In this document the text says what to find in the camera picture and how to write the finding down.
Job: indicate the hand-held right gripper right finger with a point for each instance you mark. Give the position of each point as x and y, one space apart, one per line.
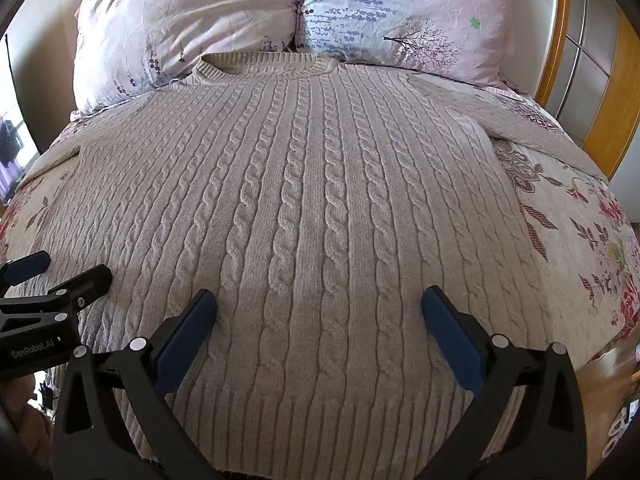
452 345

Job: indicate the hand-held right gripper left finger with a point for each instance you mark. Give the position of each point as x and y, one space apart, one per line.
184 342

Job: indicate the person's left hand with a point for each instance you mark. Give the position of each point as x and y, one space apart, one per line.
27 422

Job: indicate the pink floral pillow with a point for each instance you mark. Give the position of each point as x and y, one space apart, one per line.
400 10
185 25

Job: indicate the floral bed sheet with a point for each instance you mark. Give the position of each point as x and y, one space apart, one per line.
575 240

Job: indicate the window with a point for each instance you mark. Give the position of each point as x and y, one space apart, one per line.
11 135

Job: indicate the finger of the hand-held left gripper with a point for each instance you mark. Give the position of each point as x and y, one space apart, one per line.
87 282
30 266

